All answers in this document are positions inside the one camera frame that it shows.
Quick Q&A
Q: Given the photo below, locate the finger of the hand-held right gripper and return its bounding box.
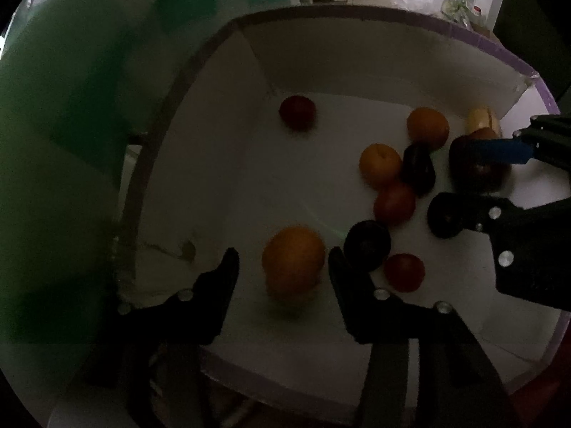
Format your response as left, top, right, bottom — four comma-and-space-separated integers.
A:
475, 115, 571, 174
427, 192, 521, 240

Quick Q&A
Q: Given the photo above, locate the white cardboard box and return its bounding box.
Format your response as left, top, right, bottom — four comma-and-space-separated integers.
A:
109, 4, 563, 425

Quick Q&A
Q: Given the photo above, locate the dark water chestnut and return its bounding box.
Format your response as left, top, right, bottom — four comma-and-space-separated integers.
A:
400, 143, 437, 197
343, 220, 392, 272

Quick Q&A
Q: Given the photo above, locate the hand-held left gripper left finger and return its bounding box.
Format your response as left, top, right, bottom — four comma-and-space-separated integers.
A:
85, 246, 241, 428

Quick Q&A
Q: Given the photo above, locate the plastic bag of greens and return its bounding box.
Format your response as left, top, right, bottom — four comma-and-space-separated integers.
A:
441, 0, 487, 27

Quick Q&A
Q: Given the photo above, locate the large orange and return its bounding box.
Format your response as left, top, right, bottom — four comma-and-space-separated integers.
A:
261, 226, 326, 301

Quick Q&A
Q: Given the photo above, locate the red tomato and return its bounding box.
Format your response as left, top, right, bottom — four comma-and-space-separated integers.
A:
374, 184, 417, 227
279, 95, 317, 132
385, 253, 426, 294

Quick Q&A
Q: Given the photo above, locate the striped yellow pepino melon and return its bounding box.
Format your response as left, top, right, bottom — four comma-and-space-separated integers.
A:
466, 107, 502, 139

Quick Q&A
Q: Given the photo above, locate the orange mandarin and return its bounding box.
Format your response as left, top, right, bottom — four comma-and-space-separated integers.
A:
407, 107, 450, 150
359, 143, 403, 189

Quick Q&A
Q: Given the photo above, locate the large dark red fruit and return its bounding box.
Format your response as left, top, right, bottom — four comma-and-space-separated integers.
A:
448, 128, 511, 194

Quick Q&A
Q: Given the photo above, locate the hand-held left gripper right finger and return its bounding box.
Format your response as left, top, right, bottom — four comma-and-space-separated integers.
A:
329, 246, 522, 428

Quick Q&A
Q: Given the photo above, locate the teal white checked tablecloth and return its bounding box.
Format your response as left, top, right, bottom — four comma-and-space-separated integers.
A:
0, 0, 295, 428

